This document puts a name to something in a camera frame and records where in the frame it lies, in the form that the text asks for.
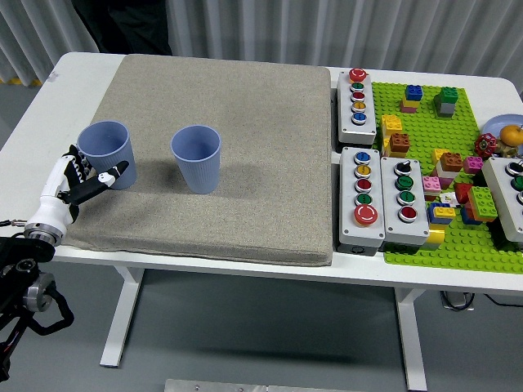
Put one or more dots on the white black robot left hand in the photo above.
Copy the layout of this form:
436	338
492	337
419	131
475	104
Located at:
51	204

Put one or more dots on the blue ribbed plastic cup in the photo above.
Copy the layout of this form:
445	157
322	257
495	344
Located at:
198	171
110	151

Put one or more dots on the yellow floor tape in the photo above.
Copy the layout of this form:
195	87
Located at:
24	82

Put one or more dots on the white table leg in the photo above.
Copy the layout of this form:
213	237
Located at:
120	314
412	339

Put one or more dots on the person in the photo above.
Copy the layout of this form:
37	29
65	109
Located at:
122	24

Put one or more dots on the grey-brown fabric mat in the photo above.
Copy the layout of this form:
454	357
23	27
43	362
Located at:
253	196

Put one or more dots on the grey five-button control box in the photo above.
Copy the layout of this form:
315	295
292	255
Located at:
356	130
349	228

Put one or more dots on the brown toy brick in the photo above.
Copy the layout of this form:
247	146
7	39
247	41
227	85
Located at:
399	143

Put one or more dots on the pale pink toy brick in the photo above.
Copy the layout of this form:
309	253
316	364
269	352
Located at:
408	110

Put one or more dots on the small yellow toy brick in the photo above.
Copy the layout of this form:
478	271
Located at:
409	103

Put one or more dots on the blue toy brick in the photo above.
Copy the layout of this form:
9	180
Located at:
413	93

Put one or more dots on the light pink toy brick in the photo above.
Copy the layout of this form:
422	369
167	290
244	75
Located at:
431	184

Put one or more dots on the green studded baseplate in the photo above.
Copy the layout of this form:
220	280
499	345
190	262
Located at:
425	130

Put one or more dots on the translucent yellow toy brick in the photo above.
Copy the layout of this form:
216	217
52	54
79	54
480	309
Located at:
434	239

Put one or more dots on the yellow brick on blue brick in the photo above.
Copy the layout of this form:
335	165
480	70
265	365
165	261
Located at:
442	212

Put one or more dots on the orange-brown toy brick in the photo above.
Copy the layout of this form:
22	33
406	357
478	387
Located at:
451	162

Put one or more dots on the grey toy brick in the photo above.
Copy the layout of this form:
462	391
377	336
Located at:
446	108

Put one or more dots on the red toy brick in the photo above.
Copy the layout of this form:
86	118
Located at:
463	192

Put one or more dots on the white power strip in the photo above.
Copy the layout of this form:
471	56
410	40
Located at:
457	303

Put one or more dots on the magenta toy brick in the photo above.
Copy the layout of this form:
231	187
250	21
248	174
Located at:
473	164

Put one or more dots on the large green toy brick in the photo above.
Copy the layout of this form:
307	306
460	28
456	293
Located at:
483	203

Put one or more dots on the red valve handwheel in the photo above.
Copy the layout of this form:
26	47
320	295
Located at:
485	145

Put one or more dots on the grey control box black buttons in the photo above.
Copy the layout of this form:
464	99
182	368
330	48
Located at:
500	192

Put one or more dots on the light blue plate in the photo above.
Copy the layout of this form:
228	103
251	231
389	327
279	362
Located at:
496	122

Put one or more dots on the orange fruit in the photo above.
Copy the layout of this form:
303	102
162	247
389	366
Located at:
511	134

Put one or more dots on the grey selector switch control box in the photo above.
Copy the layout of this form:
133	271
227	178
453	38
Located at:
392	226

